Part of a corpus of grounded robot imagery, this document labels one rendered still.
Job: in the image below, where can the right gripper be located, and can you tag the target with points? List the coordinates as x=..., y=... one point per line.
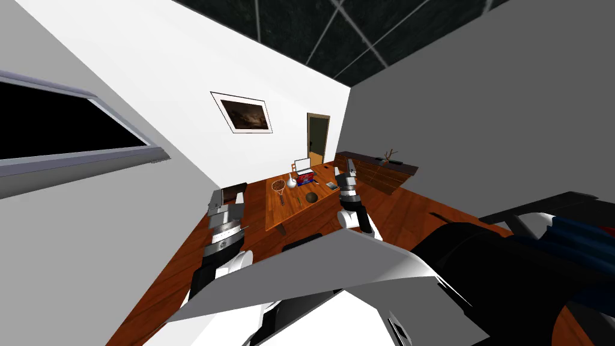
x=347, y=183

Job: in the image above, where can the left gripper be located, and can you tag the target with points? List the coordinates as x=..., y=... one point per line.
x=226, y=217

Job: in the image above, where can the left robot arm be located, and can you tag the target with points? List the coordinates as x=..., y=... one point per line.
x=211, y=269

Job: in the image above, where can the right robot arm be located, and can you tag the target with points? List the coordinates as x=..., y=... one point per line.
x=348, y=218

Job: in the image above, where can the small grey book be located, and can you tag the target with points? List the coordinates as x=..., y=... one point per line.
x=331, y=185

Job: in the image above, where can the dark wooden sideboard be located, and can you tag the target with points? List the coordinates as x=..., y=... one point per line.
x=379, y=175

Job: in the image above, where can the red and blue box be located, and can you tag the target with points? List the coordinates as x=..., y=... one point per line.
x=305, y=179

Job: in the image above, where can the white laptop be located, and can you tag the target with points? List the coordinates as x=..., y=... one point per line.
x=303, y=166

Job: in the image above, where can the brown framed door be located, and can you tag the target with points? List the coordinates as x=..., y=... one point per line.
x=318, y=137

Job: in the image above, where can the dark round bowl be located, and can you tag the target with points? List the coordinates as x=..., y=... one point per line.
x=312, y=197

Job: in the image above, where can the brown racket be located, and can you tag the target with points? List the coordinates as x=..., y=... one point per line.
x=279, y=186

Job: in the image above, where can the white vase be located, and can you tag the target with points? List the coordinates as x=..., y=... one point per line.
x=291, y=183

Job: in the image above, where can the brown wooden table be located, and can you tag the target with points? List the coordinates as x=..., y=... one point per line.
x=288, y=214

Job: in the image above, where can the white framed dark picture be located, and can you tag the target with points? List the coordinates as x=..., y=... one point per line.
x=245, y=115

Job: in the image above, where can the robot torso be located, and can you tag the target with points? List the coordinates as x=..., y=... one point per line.
x=312, y=278

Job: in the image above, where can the grey framed window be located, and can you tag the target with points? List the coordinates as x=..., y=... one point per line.
x=57, y=125

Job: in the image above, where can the black frame with blue cloth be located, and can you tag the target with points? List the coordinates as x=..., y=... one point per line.
x=576, y=240

